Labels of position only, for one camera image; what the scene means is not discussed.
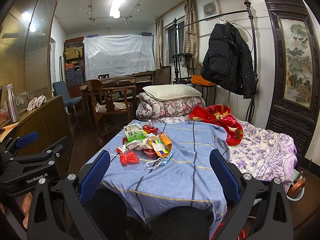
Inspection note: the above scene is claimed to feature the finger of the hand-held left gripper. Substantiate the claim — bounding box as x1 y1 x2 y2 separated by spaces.
0 131 40 160
7 137 67 173

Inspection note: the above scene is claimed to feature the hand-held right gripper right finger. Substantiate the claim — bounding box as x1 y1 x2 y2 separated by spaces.
209 149 293 240

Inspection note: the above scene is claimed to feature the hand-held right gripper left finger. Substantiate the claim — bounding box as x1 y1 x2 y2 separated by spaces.
27 149 111 240

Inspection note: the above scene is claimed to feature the green tea carton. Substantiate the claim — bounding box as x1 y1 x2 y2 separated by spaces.
124 124 147 144

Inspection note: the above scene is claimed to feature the person's left hand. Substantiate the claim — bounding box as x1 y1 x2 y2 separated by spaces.
21 192 34 230

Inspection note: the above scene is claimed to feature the red foam net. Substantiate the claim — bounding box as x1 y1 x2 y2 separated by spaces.
119 151 139 165

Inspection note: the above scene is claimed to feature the stainless steel bottle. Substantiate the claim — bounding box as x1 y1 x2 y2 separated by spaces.
5 84 20 123

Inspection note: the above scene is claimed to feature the crumpled beige cloth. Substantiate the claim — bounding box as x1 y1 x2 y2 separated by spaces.
27 95 47 112

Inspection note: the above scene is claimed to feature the purple floral sheet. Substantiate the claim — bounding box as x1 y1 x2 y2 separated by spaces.
160 115 297 183

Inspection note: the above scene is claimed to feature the blue checked blanket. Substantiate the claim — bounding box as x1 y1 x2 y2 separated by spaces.
82 120 232 240

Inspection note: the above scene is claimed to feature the red patterned blanket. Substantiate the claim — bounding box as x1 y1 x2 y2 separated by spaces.
188 105 244 147

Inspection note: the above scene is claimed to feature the white green paper packet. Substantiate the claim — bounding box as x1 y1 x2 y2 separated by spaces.
127 137 155 151

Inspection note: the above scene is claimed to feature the blue upholstered chair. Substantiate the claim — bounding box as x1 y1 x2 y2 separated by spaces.
52 81 83 125

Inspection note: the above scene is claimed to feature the blue face mask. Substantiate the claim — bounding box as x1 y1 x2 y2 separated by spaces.
144 152 173 170

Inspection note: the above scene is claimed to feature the orange medicine box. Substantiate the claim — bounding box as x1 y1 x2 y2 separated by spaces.
150 134 173 158

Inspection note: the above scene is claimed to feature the beige seat cushion cloth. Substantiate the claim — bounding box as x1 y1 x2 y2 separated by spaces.
96 102 128 113

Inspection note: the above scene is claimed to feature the light blue basin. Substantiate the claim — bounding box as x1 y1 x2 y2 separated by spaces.
285 167 307 201

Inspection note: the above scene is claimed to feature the carved wooden armchair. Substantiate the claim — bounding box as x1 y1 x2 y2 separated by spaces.
86 79 137 145

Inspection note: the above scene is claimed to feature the brown bowl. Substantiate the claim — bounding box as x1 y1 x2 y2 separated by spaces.
289 177 306 196

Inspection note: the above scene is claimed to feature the carved wooden painted screen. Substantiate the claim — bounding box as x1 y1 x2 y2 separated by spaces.
262 0 318 165

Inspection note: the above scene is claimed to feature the metal side table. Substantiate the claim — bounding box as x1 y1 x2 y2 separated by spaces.
200 85 217 105

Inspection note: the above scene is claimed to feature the folded floral quilt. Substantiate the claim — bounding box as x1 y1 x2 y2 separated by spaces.
136 92 206 123

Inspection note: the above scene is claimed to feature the dark wooden table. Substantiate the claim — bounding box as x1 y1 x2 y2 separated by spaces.
79 77 137 120

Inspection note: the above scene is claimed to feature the storage shelf with boxes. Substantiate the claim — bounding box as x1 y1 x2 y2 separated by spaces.
64 37 85 90

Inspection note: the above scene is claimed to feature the glass display cabinet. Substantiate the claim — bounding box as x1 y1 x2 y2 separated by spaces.
0 0 59 98

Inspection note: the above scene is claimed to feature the cream pillow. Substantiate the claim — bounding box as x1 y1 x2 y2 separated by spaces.
143 84 202 102

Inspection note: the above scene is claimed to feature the flat orange box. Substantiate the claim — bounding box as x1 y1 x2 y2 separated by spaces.
191 75 217 87

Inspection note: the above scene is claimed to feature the black padded jacket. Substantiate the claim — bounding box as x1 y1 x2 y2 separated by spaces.
201 22 258 99

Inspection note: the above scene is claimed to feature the dark framed board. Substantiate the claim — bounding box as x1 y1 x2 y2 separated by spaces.
152 66 172 85

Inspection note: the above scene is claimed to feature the white embroidered cloth cover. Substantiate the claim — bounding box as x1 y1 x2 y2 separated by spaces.
83 34 156 80

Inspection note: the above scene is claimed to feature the black round metal stand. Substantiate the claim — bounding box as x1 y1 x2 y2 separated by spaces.
172 53 195 81

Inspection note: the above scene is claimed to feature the standing fan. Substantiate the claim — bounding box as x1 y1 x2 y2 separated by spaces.
231 22 255 53

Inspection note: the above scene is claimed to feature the window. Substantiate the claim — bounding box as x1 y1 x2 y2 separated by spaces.
164 16 185 67

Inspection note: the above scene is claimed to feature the narrow checked beige curtain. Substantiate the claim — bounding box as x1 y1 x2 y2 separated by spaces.
155 17 164 70

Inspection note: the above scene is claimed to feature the ceiling spotlight track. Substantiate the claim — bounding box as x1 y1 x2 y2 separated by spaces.
85 0 154 27

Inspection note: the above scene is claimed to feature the wide checked beige curtain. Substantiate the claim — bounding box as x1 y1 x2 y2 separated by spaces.
183 0 199 68

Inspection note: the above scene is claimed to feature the fluorescent ceiling light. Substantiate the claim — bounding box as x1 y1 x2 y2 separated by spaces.
109 0 128 19

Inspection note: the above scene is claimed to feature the bamboo curtain rod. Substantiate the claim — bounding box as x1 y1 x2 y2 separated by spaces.
157 0 195 19

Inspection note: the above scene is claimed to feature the black metal bed frame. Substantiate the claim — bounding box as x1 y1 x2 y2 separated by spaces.
172 0 259 123

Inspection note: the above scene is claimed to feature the white wall vent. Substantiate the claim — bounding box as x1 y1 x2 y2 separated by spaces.
202 1 220 18

